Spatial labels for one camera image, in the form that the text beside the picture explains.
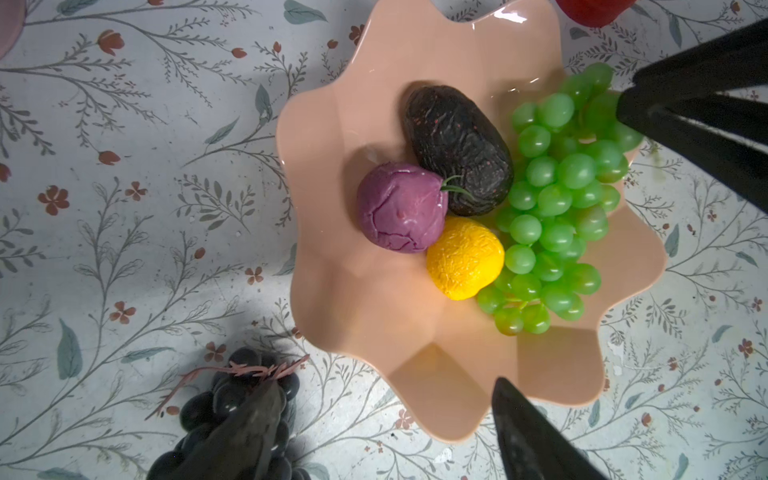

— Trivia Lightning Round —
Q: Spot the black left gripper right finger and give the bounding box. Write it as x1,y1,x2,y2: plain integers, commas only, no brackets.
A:
491,377,606,480

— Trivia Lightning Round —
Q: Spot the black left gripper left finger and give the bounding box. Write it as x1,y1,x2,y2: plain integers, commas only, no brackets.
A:
170,380,286,480

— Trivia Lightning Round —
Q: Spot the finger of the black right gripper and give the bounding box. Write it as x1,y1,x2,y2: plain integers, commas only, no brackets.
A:
631,19,767,114
616,87,767,211

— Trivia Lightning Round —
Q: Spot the black fake grape bunch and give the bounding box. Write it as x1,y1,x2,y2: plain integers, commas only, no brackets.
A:
146,348,309,479

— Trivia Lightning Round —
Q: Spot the green fake grape bunch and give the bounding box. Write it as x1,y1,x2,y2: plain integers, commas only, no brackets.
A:
476,63,643,336

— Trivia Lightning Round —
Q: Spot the pink scalloped fruit bowl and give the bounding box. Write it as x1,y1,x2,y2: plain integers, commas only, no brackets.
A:
277,1,665,441

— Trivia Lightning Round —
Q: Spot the yellow fake lemon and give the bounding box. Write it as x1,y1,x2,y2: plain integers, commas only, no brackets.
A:
426,216,505,301

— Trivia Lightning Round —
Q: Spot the purple fake fig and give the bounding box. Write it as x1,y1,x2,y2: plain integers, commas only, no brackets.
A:
356,162,473,254

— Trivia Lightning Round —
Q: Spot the dark fake avocado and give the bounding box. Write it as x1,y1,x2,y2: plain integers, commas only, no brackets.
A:
403,85,514,217

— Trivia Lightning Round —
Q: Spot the red pencil cup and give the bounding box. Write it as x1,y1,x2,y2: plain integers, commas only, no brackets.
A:
556,0,636,28

